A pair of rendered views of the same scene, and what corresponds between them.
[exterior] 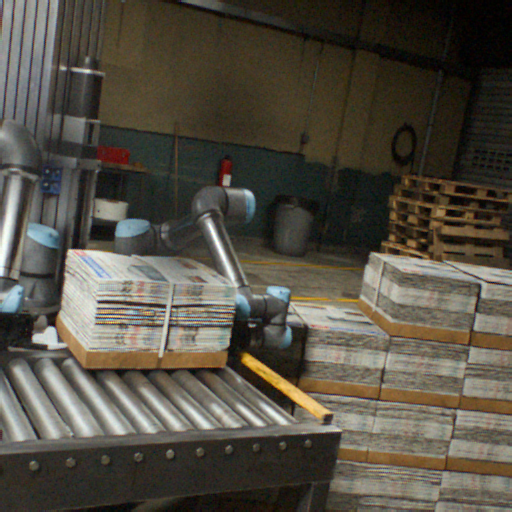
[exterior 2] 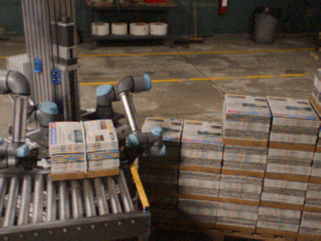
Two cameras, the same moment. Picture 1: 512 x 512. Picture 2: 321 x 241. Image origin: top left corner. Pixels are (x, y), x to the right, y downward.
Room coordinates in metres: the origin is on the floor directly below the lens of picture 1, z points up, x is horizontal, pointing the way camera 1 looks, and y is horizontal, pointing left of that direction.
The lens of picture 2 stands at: (-0.03, -0.73, 2.04)
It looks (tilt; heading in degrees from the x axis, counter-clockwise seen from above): 24 degrees down; 16
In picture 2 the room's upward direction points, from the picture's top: 2 degrees clockwise
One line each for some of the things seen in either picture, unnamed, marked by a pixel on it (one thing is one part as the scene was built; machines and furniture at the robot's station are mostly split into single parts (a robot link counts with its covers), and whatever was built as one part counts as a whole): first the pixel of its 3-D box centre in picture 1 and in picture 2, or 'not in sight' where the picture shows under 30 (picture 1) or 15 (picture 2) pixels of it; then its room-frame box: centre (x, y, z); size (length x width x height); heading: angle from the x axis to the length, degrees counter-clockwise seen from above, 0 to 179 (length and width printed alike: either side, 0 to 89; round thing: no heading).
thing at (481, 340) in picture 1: (487, 329); (286, 134); (2.64, -0.89, 0.86); 0.38 x 0.29 x 0.04; 11
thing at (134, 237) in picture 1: (133, 238); (104, 94); (2.59, 0.45, 0.98); 0.13 x 0.12 x 0.14; 132
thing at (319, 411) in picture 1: (280, 383); (139, 184); (1.77, -0.12, 0.81); 0.43 x 0.03 x 0.02; 30
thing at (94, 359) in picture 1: (99, 340); (64, 163); (1.81, 0.36, 0.83); 0.29 x 0.16 x 0.04; 30
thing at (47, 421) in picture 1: (37, 403); (25, 201); (1.47, 0.41, 0.77); 0.47 x 0.05 x 0.05; 30
